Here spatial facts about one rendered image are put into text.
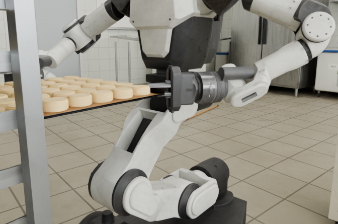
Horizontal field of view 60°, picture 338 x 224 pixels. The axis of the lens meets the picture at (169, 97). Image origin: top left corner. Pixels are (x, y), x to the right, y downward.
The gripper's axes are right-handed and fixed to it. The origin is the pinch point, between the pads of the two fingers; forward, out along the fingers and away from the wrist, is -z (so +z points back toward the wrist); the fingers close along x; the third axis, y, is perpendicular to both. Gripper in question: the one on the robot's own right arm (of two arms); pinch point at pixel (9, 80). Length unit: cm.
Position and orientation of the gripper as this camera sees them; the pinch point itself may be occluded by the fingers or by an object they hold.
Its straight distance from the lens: 98.4
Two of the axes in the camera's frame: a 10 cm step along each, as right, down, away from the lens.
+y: 10.0, -0.1, 0.9
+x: 0.1, -9.9, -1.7
